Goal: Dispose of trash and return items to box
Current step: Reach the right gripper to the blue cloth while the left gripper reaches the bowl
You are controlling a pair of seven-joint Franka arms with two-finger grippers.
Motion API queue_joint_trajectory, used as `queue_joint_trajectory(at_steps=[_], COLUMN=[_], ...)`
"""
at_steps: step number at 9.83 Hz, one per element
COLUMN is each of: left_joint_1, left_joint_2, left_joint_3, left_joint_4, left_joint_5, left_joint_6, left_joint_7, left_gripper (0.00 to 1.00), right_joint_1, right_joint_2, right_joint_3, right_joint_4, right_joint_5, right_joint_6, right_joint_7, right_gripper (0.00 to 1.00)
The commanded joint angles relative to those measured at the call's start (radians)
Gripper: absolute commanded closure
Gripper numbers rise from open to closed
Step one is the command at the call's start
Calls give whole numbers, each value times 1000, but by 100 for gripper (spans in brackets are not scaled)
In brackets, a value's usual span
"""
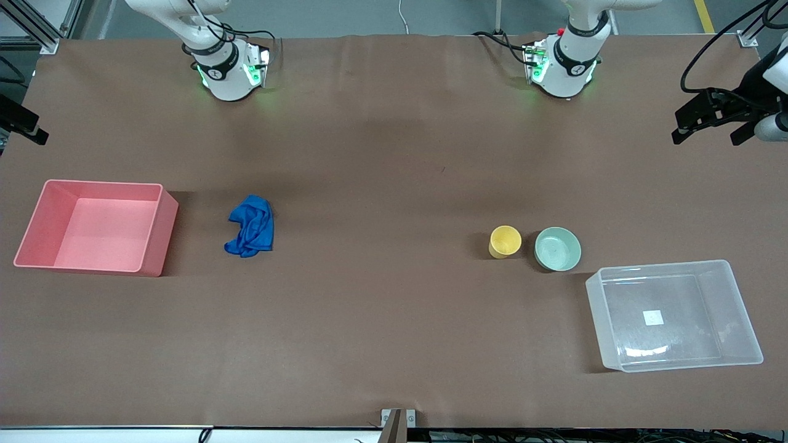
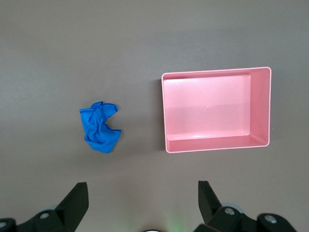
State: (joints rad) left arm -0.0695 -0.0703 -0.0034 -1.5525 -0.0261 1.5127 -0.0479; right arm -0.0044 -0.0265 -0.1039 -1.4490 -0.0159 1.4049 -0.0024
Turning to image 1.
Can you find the pink plastic box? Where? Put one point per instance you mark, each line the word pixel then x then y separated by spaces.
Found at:
pixel 98 227

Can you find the metal table edge bracket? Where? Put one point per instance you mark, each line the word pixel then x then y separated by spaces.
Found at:
pixel 398 424

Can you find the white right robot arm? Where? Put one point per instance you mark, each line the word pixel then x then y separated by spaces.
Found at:
pixel 225 74

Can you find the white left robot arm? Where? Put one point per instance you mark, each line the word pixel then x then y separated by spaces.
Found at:
pixel 569 64

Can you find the white table edge rail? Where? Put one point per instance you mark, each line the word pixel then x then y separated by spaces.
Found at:
pixel 184 434

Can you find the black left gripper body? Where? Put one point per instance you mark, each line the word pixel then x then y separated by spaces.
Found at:
pixel 742 100

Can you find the mint green bowl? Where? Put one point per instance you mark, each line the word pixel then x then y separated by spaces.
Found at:
pixel 558 248

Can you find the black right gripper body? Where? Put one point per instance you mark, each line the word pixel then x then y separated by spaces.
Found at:
pixel 12 116

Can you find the yellow cup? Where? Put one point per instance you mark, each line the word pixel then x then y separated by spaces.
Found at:
pixel 505 241

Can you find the clear plastic box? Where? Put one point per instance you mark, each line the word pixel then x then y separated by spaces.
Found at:
pixel 671 317

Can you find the small metal corner bracket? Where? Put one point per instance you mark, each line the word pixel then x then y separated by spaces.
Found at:
pixel 747 39

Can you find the blue cloth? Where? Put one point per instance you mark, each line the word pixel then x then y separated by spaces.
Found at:
pixel 252 227

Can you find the aluminium frame profile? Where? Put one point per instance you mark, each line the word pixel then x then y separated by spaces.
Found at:
pixel 37 24

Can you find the white square sticker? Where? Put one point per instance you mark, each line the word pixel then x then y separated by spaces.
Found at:
pixel 653 317

